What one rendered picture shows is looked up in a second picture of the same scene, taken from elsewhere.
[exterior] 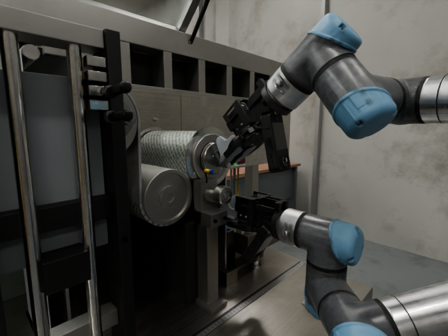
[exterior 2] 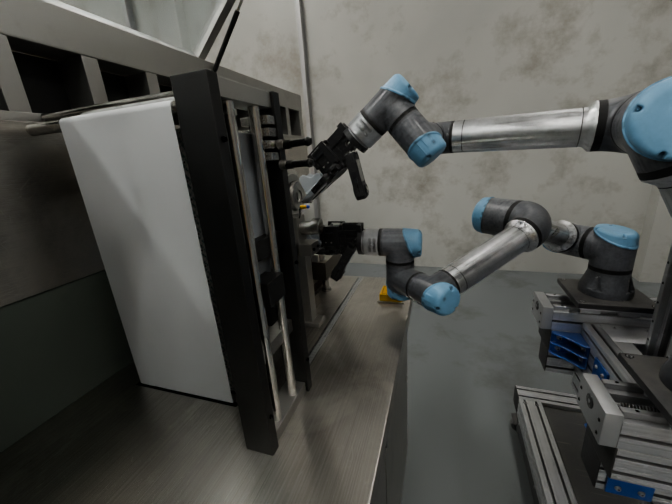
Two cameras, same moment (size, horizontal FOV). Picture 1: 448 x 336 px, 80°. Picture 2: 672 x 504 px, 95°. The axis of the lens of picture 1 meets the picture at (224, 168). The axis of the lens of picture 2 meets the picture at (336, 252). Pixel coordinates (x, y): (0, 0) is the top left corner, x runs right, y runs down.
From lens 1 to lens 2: 0.33 m
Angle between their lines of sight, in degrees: 26
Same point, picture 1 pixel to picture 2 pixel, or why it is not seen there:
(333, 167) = (333, 199)
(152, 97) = not seen: hidden behind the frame
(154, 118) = not seen: hidden behind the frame
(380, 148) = (372, 175)
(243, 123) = (328, 161)
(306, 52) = (384, 104)
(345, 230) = (414, 233)
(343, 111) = (417, 148)
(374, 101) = (436, 141)
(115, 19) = (137, 45)
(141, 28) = (164, 55)
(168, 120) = not seen: hidden behind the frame
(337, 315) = (423, 284)
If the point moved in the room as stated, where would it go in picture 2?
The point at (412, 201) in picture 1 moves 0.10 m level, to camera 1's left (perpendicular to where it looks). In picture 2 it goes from (403, 220) to (396, 221)
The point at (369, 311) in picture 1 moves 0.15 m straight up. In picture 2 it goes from (439, 276) to (441, 213)
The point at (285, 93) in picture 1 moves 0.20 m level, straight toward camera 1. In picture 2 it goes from (367, 135) to (409, 126)
